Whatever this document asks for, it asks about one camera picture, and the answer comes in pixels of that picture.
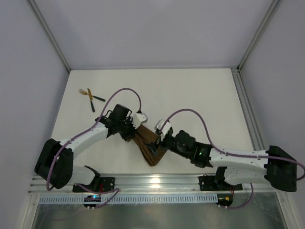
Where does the brown cloth napkin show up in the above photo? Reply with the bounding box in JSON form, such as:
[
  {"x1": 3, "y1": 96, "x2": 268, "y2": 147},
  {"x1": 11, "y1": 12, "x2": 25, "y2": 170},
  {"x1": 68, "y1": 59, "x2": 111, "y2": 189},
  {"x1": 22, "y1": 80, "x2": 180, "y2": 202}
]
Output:
[{"x1": 127, "y1": 125, "x2": 167, "y2": 167}]

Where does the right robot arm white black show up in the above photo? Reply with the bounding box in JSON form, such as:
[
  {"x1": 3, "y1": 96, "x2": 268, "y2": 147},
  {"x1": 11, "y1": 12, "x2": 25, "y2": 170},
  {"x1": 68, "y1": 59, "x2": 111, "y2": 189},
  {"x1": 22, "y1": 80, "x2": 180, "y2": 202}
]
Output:
[{"x1": 146, "y1": 130, "x2": 297, "y2": 192}]

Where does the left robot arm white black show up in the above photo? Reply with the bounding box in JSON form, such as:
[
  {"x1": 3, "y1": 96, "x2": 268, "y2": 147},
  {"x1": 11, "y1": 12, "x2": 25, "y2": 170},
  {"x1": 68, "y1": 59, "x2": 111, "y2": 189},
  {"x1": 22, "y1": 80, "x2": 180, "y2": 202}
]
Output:
[{"x1": 34, "y1": 104, "x2": 147, "y2": 192}]

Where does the left black controller board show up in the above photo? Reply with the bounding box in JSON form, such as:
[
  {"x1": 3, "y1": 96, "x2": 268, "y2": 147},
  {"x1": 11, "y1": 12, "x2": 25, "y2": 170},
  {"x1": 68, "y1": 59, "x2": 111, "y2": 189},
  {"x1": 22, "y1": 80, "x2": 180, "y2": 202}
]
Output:
[{"x1": 83, "y1": 194, "x2": 101, "y2": 210}]

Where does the black controller board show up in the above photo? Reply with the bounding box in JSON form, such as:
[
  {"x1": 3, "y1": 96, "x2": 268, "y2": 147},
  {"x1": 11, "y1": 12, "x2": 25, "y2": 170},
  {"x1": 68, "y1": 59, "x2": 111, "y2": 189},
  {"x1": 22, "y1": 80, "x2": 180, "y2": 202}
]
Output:
[
  {"x1": 83, "y1": 194, "x2": 101, "y2": 210},
  {"x1": 216, "y1": 195, "x2": 234, "y2": 209}
]

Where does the right black controller board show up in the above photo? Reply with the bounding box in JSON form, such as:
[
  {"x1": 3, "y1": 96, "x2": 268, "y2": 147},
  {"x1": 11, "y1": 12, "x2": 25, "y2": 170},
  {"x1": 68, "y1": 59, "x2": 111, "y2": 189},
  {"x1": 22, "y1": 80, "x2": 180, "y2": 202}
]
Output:
[{"x1": 216, "y1": 195, "x2": 234, "y2": 209}]

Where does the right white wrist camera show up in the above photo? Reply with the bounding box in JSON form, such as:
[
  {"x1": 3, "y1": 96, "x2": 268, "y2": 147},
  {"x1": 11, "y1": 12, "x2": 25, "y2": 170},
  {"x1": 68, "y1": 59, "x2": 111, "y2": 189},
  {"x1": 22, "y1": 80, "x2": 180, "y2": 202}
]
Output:
[{"x1": 154, "y1": 119, "x2": 172, "y2": 141}]

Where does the front aluminium rail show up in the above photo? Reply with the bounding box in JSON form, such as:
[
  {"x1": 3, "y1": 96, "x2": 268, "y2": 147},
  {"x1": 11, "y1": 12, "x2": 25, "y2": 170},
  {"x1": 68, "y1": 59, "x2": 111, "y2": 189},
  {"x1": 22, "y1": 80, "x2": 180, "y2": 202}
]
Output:
[{"x1": 28, "y1": 174, "x2": 280, "y2": 195}]

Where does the aluminium rail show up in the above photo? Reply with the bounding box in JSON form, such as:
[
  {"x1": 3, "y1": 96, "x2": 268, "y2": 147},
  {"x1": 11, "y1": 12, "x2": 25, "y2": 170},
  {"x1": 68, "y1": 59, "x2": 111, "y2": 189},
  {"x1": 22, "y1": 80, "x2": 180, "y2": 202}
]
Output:
[
  {"x1": 28, "y1": 174, "x2": 280, "y2": 195},
  {"x1": 231, "y1": 68, "x2": 269, "y2": 150}
]

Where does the gold knife green handle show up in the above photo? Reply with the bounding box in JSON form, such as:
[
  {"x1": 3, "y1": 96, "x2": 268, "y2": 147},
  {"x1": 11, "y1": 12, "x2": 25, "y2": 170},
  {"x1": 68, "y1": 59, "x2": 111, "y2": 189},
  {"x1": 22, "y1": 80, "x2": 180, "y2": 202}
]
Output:
[{"x1": 87, "y1": 88, "x2": 95, "y2": 112}]

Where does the gold fork green handle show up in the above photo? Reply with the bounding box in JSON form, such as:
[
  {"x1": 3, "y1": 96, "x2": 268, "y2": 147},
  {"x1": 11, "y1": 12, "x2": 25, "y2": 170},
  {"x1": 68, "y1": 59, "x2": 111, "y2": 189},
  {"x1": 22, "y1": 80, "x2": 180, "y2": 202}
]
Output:
[{"x1": 79, "y1": 89, "x2": 106, "y2": 102}]

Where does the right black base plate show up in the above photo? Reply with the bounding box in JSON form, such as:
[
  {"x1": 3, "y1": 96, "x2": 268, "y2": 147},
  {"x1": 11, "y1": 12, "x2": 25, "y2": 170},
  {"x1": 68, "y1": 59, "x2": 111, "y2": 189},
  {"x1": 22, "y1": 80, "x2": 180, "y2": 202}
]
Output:
[{"x1": 198, "y1": 175, "x2": 243, "y2": 191}]

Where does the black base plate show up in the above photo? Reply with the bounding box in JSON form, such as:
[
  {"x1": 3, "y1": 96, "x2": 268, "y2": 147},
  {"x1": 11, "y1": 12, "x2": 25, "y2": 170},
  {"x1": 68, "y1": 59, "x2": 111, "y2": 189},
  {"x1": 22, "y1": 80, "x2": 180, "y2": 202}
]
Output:
[
  {"x1": 82, "y1": 175, "x2": 115, "y2": 192},
  {"x1": 198, "y1": 175, "x2": 243, "y2": 191}
]

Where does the grey slotted cable duct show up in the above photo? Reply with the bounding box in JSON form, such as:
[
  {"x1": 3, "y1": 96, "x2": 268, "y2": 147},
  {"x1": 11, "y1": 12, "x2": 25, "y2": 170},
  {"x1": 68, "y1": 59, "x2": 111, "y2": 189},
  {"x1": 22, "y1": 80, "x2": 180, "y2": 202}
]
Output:
[{"x1": 38, "y1": 193, "x2": 217, "y2": 204}]

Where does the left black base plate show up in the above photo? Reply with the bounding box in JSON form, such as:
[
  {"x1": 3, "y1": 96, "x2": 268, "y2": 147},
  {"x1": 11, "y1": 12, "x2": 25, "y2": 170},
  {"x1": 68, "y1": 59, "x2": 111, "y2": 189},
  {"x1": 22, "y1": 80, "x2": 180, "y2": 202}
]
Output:
[{"x1": 82, "y1": 175, "x2": 115, "y2": 192}]

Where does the right aluminium rail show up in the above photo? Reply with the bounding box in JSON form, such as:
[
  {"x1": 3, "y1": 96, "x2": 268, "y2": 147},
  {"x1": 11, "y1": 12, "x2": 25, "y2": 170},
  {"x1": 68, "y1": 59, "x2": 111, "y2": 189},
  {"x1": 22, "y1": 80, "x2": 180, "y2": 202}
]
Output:
[{"x1": 231, "y1": 68, "x2": 269, "y2": 150}]

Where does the left aluminium frame post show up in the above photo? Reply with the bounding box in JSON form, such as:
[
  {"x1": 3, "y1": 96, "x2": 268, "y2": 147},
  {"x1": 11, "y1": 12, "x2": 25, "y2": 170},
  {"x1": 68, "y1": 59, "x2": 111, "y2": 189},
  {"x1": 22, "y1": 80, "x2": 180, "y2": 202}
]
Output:
[{"x1": 26, "y1": 0, "x2": 71, "y2": 73}]

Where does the aluminium frame post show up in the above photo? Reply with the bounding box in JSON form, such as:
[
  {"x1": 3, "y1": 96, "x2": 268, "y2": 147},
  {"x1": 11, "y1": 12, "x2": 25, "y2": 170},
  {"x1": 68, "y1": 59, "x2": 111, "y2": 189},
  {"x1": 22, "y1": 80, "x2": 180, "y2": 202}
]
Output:
[
  {"x1": 26, "y1": 0, "x2": 71, "y2": 73},
  {"x1": 237, "y1": 0, "x2": 282, "y2": 72}
]

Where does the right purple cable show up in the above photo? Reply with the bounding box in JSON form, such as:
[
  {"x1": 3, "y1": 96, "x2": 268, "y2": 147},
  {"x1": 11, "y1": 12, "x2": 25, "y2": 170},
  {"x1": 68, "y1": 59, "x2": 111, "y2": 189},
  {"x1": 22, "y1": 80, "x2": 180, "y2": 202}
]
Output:
[{"x1": 159, "y1": 108, "x2": 305, "y2": 210}]

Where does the right aluminium frame post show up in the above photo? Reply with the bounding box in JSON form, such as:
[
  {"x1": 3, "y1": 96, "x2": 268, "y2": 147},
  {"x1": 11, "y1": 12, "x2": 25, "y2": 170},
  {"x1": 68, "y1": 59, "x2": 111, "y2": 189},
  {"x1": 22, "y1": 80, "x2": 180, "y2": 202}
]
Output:
[{"x1": 237, "y1": 0, "x2": 282, "y2": 72}]

